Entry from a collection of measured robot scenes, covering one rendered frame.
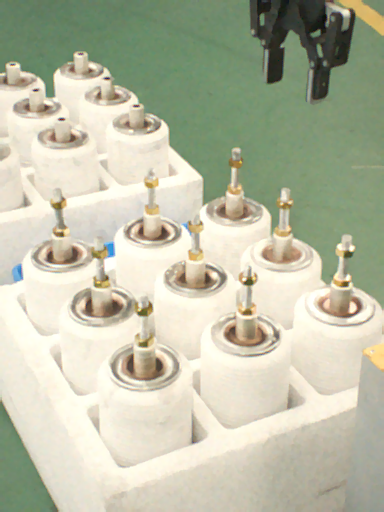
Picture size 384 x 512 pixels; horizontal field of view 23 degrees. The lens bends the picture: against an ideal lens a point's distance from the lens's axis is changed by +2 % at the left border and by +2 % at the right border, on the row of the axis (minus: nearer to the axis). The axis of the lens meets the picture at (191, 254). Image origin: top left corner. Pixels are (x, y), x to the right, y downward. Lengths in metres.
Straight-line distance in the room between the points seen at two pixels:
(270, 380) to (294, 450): 0.08
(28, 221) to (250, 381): 0.52
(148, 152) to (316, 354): 0.52
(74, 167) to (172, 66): 1.02
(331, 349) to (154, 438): 0.22
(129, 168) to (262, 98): 0.81
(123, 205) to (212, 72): 0.97
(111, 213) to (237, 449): 0.55
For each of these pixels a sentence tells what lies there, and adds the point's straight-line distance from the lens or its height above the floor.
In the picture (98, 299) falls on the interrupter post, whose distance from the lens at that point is 1.02.
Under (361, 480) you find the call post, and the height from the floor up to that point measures 0.17.
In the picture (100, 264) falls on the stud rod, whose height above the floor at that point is 0.31.
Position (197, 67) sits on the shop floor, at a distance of 2.37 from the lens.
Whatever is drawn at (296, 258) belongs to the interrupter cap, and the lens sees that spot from 1.13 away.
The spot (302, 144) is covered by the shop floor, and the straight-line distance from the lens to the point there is 1.99.
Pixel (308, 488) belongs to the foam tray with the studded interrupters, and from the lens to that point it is 1.08.
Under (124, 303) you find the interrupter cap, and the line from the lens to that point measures 1.04.
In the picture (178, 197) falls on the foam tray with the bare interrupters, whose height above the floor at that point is 0.16.
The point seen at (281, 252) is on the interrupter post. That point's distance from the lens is 1.12.
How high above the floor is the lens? 0.85
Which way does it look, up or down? 32 degrees down
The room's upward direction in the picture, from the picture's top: straight up
